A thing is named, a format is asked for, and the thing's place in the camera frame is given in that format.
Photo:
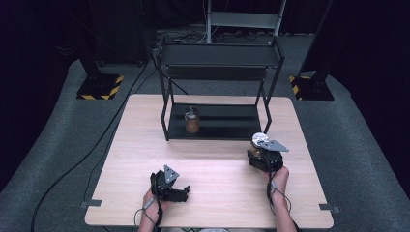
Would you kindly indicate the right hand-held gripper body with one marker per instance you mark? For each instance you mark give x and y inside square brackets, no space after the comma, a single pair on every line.
[269,158]

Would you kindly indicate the black stand with striped base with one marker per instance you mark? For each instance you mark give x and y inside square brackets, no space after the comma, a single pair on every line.
[311,87]
[100,86]

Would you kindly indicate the person's right hand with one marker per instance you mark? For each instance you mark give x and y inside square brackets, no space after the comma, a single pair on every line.
[279,183]

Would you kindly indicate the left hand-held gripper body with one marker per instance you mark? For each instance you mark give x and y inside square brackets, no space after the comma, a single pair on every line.
[165,183]

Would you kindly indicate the black metal shelf rack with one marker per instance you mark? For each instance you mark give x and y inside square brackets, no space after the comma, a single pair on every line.
[225,122]

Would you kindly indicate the brown jar with silver lid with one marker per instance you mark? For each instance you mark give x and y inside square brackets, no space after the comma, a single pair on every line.
[259,139]
[192,122]

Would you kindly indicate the person's left hand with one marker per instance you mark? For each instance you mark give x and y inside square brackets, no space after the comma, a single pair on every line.
[154,208]

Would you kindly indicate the grey tape strip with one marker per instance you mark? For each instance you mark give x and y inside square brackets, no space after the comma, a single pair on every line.
[329,208]
[91,203]

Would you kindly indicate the grey metal stand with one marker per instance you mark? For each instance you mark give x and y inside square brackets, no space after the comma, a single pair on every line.
[243,19]

